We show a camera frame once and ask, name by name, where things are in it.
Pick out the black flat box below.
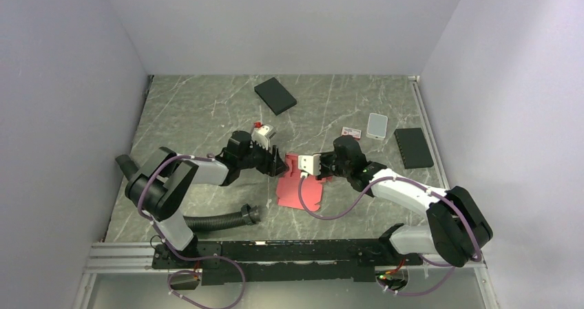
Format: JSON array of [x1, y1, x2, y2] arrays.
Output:
[[254, 77, 298, 116]]

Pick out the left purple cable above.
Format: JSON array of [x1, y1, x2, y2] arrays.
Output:
[[136, 153, 247, 309]]

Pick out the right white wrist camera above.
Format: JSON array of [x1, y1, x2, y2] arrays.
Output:
[[298, 153, 321, 176]]

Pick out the small red white box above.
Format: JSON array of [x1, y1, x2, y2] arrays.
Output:
[[341, 127, 362, 140]]

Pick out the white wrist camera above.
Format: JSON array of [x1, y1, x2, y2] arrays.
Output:
[[298, 153, 321, 176], [251, 122, 277, 151]]

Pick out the red paper box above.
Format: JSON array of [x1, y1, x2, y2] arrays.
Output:
[[276, 152, 334, 213]]

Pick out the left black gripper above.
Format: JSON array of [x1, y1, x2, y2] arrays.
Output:
[[238, 137, 289, 177]]

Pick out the black corrugated hose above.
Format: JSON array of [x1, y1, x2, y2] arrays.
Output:
[[114, 153, 262, 233]]

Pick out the clear plastic case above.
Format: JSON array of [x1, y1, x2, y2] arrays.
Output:
[[366, 113, 388, 140]]

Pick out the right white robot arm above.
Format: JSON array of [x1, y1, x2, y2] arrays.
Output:
[[299, 136, 493, 267]]

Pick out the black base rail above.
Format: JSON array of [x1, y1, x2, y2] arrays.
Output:
[[152, 239, 422, 286]]

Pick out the aluminium frame rail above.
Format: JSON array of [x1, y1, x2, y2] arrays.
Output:
[[72, 240, 501, 309]]

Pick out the black ridged tray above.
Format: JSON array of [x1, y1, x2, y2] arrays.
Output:
[[394, 127, 434, 169]]

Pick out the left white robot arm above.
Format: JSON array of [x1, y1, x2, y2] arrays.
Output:
[[115, 125, 289, 268]]

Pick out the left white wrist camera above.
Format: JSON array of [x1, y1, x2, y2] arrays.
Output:
[[251, 122, 277, 151]]

